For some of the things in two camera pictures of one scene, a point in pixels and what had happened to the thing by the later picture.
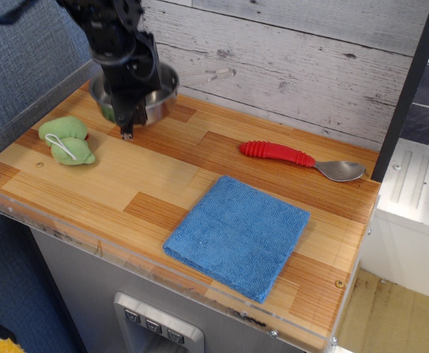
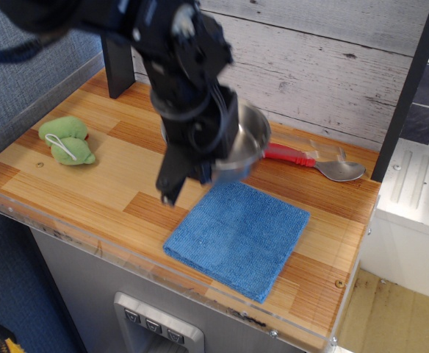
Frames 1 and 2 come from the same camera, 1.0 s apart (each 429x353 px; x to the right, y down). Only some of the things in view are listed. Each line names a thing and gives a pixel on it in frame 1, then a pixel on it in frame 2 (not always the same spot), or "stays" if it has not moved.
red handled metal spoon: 339,170 stays
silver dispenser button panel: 142,329 stays
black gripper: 131,71 -> 200,125
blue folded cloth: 239,235 stays
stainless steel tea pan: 158,101 -> 253,137
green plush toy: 67,137 stays
